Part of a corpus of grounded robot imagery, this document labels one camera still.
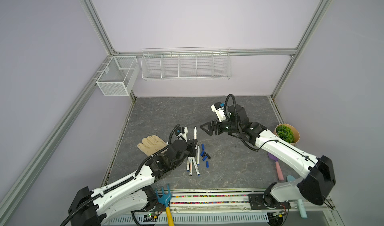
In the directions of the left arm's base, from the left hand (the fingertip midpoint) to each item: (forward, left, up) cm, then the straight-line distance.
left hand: (197, 143), depth 75 cm
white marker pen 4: (+1, 0, -17) cm, 17 cm away
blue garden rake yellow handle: (-21, +17, -16) cm, 32 cm away
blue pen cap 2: (-1, -4, -18) cm, 19 cm away
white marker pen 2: (-4, +6, -18) cm, 19 cm away
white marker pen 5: (-6, +1, -17) cm, 18 cm away
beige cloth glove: (+10, +28, -17) cm, 35 cm away
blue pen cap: (+2, -3, -18) cm, 19 cm away
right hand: (+6, -5, +6) cm, 10 cm away
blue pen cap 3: (-5, -5, -19) cm, 20 cm away
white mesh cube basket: (+48, +50, +7) cm, 69 cm away
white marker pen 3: (-6, +4, -17) cm, 19 cm away
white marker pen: (+5, +1, +2) cm, 5 cm away
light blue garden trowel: (-32, -48, -16) cm, 60 cm away
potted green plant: (+6, -53, -7) cm, 54 cm away
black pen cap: (+2, -4, -18) cm, 19 cm away
